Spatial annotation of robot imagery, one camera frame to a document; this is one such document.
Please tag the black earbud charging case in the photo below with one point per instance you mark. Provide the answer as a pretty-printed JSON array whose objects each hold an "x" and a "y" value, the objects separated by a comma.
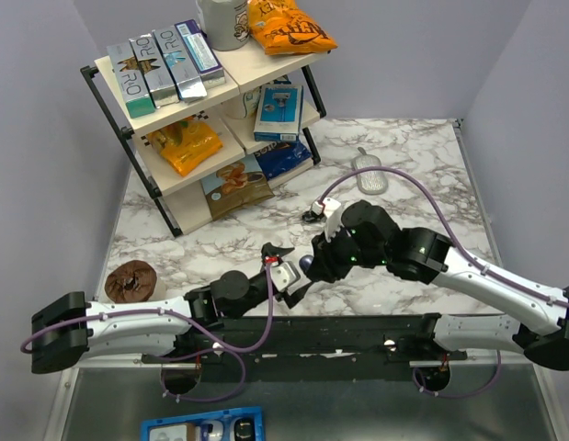
[{"x": 310, "y": 216}]

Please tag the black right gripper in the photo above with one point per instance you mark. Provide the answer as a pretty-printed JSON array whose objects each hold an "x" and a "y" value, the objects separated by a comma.
[{"x": 325, "y": 266}]

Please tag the grey printed mug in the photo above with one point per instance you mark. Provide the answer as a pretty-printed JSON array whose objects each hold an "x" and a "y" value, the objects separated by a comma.
[{"x": 225, "y": 23}]

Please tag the blue plastic tray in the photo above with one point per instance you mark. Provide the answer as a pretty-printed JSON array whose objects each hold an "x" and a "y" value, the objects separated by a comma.
[{"x": 231, "y": 424}]

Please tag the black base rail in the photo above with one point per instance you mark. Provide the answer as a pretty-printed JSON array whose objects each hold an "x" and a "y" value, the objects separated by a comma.
[{"x": 306, "y": 348}]

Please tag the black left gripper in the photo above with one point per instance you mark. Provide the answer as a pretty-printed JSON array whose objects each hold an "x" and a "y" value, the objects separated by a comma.
[{"x": 293, "y": 298}]

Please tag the white cup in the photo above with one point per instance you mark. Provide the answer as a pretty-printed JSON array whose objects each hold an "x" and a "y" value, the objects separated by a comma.
[{"x": 243, "y": 106}]

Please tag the brown crumpled wrapper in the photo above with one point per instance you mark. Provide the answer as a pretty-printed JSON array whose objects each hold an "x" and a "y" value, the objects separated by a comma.
[{"x": 132, "y": 282}]

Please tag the brown cookie bag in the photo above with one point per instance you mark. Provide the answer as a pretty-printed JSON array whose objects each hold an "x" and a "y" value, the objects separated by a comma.
[{"x": 237, "y": 185}]

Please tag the blue razor box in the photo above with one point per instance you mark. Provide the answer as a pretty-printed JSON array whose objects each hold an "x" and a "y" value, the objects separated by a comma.
[{"x": 279, "y": 113}]

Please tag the dark blue snack bag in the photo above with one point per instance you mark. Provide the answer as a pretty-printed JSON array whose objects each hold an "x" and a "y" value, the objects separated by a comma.
[{"x": 279, "y": 158}]

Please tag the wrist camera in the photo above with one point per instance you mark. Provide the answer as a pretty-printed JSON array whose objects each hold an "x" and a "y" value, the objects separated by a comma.
[
  {"x": 332, "y": 211},
  {"x": 284, "y": 275}
]

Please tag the purple white box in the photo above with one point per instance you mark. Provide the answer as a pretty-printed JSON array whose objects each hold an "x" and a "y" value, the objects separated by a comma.
[{"x": 210, "y": 69}]

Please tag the orange snack bag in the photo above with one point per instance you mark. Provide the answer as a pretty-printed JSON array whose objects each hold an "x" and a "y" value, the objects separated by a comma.
[{"x": 185, "y": 144}]

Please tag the orange chips bag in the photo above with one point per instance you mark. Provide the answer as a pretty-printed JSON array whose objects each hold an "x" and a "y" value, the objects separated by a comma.
[{"x": 281, "y": 28}]

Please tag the black frame wooden shelf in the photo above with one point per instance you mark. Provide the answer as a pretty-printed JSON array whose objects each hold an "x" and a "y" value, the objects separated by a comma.
[{"x": 180, "y": 199}]

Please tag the blue silver RO box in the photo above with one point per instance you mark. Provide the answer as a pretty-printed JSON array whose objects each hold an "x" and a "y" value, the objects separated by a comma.
[{"x": 184, "y": 72}]

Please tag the teal RO box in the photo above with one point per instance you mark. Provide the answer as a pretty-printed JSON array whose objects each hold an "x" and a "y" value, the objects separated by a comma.
[{"x": 134, "y": 91}]

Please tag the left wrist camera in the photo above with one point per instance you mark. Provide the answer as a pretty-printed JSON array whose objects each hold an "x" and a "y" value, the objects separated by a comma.
[{"x": 284, "y": 275}]

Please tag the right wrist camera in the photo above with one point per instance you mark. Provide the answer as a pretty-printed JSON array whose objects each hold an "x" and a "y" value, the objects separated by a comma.
[{"x": 332, "y": 211}]

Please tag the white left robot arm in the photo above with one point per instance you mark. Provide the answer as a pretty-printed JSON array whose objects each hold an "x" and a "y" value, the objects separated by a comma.
[{"x": 72, "y": 329}]

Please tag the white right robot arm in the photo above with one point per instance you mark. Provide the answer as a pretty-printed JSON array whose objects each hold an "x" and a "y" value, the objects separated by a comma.
[{"x": 532, "y": 319}]

